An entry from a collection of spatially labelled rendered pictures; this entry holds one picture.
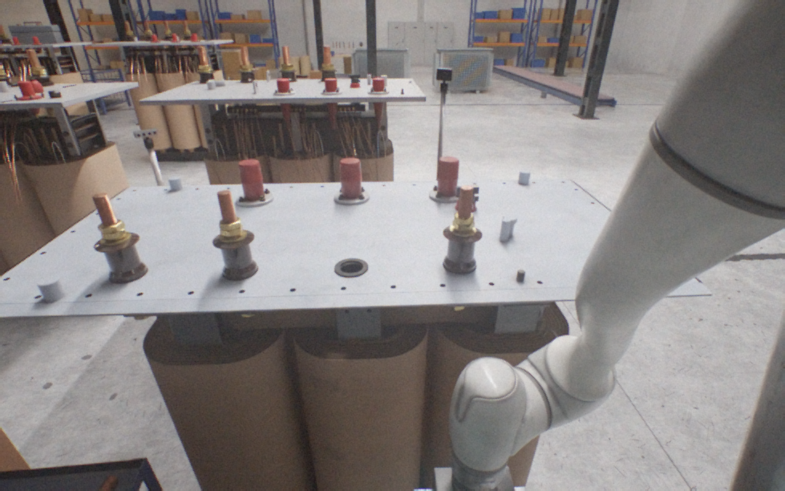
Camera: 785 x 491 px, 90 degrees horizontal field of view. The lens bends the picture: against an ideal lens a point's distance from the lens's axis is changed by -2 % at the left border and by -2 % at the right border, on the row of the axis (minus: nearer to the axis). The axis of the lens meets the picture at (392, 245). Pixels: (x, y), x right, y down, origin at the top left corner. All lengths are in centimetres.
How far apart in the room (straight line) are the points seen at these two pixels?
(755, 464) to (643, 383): 243
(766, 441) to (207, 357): 117
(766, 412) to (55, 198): 333
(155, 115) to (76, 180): 396
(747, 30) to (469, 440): 52
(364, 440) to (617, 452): 149
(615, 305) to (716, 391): 280
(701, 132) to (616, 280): 13
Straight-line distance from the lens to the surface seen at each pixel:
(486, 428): 60
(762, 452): 54
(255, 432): 145
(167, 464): 250
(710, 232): 30
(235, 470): 162
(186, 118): 693
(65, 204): 332
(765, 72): 26
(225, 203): 96
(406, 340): 123
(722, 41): 28
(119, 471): 139
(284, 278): 99
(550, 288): 99
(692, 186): 28
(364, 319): 112
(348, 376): 121
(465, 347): 122
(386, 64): 1273
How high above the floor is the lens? 189
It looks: 29 degrees down
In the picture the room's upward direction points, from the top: straight up
